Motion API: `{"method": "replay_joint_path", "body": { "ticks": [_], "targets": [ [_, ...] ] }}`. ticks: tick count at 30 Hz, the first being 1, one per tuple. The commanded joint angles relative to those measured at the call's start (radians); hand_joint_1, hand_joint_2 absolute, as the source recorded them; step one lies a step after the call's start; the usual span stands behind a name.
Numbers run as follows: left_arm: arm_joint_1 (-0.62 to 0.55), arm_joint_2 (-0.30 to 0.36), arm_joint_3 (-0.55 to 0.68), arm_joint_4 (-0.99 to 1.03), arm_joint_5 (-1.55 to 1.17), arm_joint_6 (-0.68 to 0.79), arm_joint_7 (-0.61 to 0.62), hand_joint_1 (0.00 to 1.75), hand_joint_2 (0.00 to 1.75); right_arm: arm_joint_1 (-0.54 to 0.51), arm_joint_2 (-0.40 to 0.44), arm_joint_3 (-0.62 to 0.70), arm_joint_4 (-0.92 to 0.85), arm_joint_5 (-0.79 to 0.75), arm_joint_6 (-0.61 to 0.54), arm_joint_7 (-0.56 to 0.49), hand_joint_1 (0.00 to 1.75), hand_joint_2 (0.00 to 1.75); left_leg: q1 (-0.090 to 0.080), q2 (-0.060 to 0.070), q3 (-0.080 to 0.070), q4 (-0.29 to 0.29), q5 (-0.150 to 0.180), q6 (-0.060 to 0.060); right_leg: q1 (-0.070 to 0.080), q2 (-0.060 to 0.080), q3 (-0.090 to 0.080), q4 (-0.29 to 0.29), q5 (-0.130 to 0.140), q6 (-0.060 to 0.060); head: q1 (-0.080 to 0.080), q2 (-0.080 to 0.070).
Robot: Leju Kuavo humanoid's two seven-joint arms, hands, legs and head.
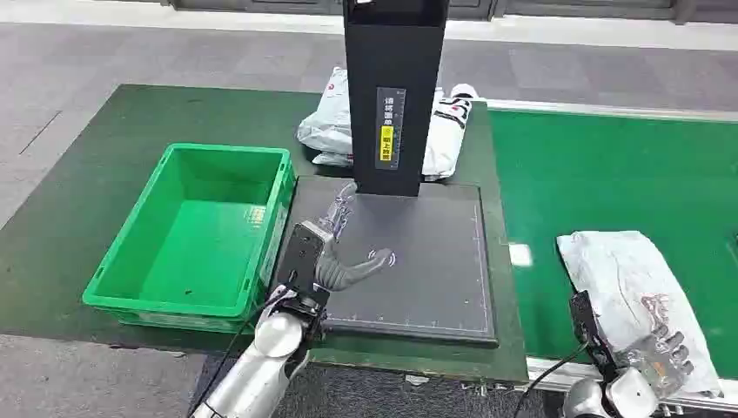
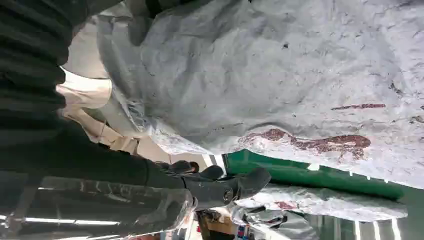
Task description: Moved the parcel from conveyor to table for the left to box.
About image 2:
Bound dark grey parcel bag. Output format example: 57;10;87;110
230;206;321;240

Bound green conveyor belt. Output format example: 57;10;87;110
225;149;424;240

